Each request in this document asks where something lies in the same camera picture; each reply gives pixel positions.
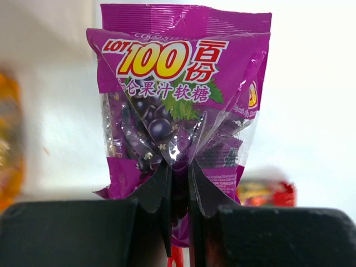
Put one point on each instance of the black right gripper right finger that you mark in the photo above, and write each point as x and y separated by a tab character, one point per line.
224	233

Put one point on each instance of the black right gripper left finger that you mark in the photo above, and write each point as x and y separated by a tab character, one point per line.
135	231

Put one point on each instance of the red candy bag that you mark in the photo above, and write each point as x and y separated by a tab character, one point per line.
266	192

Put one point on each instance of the orange yellow snack bag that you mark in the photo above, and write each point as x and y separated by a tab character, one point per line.
12	156

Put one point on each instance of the purple grape candy bag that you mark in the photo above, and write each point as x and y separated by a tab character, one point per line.
179	84

